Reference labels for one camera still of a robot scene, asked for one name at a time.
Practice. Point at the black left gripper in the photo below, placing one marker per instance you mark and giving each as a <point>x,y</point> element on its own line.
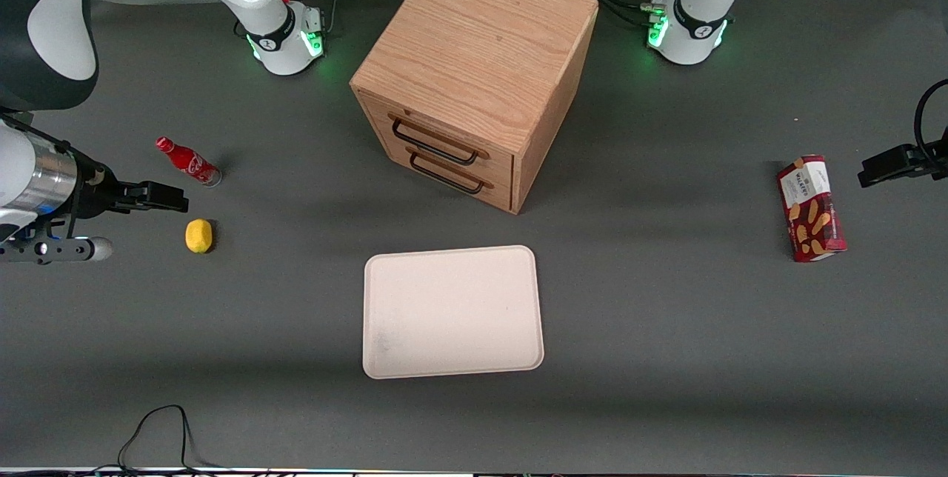
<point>900,162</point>

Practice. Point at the wooden drawer front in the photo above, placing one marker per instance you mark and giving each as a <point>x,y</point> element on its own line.
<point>474,188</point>
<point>444,138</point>

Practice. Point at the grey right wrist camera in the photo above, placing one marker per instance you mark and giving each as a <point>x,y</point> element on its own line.
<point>52,249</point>

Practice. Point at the red coke bottle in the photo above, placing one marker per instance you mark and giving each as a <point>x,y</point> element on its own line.
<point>189,161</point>

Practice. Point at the yellow lemon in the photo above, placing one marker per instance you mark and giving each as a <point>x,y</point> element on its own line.
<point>198,235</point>

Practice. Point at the red shortbread cookie box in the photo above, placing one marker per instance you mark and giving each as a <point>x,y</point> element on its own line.
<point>813,210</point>

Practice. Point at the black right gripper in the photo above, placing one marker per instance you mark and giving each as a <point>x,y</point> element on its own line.
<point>95,190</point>

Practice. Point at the beige rectangular tray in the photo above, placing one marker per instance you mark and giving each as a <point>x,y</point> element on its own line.
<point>452,310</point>

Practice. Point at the wooden drawer cabinet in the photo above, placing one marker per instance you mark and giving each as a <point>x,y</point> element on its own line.
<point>474,40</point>

